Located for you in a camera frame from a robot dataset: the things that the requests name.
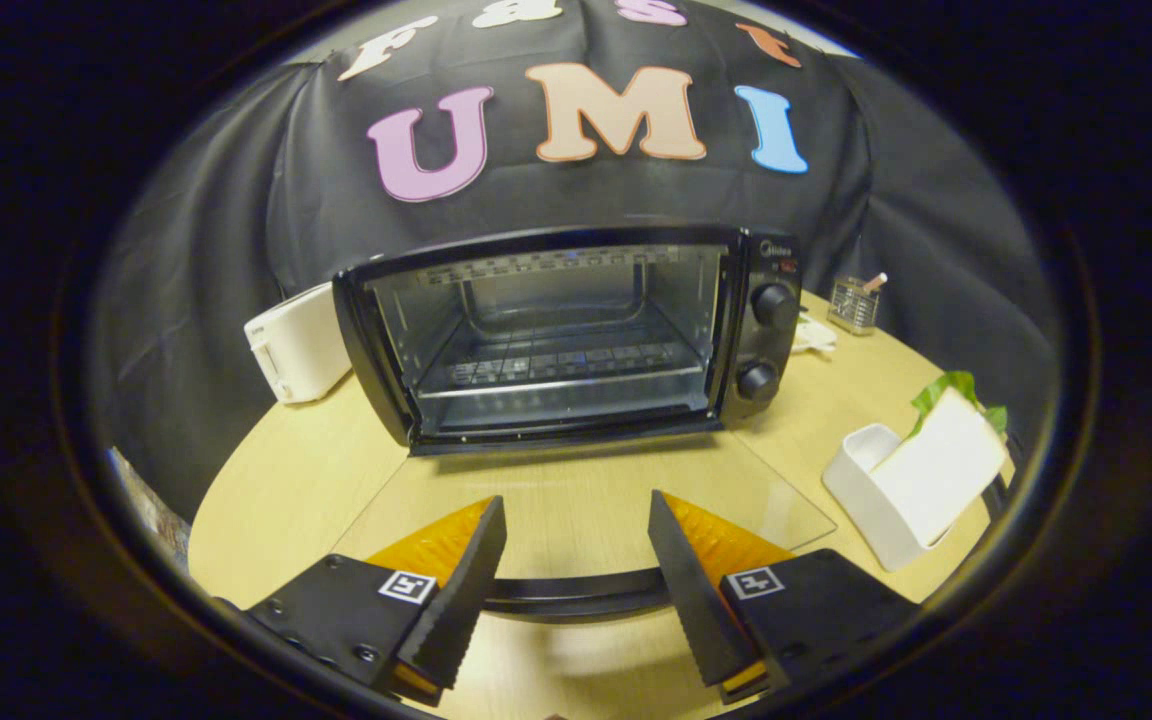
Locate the small pink tool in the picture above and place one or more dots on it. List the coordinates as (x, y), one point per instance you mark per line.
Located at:
(874, 282)

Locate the white crumpled cloth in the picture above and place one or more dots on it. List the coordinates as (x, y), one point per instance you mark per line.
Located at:
(816, 335)

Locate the dark chair frame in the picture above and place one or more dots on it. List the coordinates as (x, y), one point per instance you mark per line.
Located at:
(1001, 495)

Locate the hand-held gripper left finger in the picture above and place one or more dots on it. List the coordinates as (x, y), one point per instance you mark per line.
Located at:
(461, 590)

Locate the white bread lettuce sandwich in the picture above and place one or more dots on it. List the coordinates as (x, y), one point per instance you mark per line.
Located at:
(941, 470)

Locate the black backdrop cloth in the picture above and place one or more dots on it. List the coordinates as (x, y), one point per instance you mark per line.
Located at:
(576, 190)

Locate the white slot toaster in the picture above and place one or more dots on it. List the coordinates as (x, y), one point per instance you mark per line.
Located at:
(301, 345)

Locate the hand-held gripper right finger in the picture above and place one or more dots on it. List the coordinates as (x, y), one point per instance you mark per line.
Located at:
(691, 590)

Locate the white sandwich holder tray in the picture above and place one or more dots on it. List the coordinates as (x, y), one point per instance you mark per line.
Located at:
(861, 485)

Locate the black toaster oven glass door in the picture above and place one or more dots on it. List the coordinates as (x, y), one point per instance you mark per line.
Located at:
(771, 345)

